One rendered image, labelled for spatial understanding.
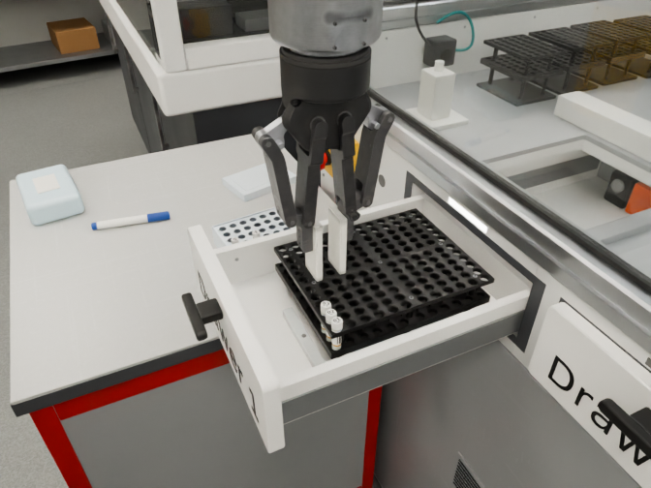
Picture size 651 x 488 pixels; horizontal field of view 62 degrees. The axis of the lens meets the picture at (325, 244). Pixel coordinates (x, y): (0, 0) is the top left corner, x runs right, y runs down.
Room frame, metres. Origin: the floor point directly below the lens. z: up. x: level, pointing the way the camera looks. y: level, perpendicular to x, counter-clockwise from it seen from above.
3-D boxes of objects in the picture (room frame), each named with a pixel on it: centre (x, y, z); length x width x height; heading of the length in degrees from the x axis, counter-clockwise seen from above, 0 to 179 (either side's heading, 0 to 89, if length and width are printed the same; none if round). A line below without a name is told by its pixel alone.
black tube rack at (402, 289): (0.54, -0.07, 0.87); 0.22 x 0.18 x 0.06; 115
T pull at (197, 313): (0.44, 0.14, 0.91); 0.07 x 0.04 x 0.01; 25
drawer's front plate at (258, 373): (0.45, 0.11, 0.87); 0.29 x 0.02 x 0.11; 25
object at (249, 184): (0.97, 0.14, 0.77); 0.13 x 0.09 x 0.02; 128
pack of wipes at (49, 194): (0.90, 0.54, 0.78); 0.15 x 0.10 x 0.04; 32
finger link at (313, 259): (0.44, 0.01, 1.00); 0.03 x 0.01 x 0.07; 25
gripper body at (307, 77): (0.45, 0.00, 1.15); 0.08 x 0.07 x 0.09; 115
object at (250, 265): (0.54, -0.08, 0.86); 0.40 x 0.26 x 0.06; 115
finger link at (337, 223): (0.45, -0.01, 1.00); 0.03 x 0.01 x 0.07; 25
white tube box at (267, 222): (0.76, 0.12, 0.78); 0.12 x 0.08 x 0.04; 121
